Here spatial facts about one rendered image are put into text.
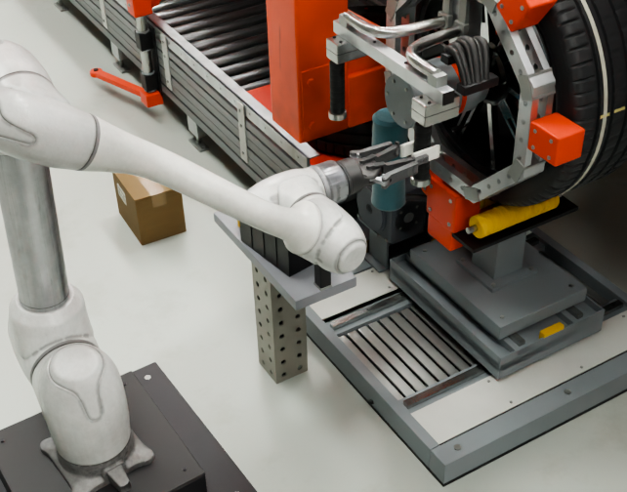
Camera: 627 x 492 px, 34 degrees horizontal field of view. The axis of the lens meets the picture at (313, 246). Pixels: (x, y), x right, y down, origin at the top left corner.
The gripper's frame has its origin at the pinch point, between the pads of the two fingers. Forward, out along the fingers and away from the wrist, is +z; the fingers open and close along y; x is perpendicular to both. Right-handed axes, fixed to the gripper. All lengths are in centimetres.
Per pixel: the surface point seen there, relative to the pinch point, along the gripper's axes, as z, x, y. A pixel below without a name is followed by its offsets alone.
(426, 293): 23, -67, -25
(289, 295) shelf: -25.8, -38.1, -13.9
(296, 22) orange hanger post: 5, 5, -61
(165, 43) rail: 12, -47, -170
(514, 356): 28, -68, 8
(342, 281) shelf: -12.7, -38.0, -11.3
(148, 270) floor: -32, -83, -96
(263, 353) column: -22, -77, -37
